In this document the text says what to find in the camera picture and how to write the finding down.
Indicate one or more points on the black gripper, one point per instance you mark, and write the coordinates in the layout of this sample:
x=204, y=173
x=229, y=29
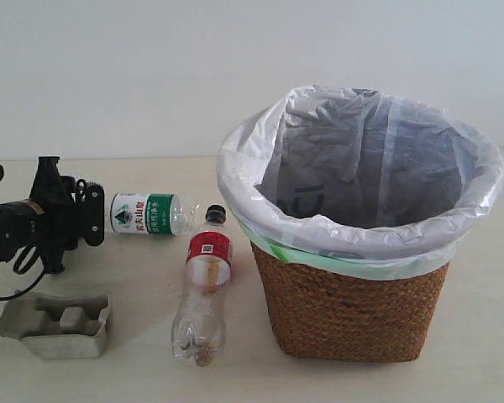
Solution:
x=55, y=232

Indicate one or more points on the green label water bottle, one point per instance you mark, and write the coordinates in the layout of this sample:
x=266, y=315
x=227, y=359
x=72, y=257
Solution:
x=151, y=214

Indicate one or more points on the grey moulded pulp tray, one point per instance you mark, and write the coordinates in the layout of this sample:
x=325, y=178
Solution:
x=58, y=327

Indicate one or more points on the red label clear bottle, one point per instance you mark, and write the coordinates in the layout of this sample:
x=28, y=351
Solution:
x=198, y=330

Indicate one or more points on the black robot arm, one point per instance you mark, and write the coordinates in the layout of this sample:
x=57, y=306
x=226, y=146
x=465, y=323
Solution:
x=16, y=231

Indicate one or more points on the woven brown wicker basket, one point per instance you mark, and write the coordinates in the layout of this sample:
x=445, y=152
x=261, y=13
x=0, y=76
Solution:
x=317, y=314

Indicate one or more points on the white plastic bin liner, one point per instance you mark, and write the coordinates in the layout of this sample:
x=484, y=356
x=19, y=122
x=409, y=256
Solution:
x=359, y=176

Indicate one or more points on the light green trash bag edge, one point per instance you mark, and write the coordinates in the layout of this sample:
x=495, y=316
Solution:
x=397, y=269

